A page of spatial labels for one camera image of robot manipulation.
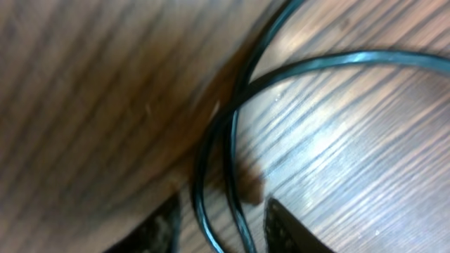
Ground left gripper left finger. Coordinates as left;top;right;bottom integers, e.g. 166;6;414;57
104;193;181;253

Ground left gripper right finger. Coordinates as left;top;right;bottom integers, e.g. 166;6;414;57
264;197;333;253

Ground black USB-A cable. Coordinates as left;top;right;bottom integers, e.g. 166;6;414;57
191;0;450;253

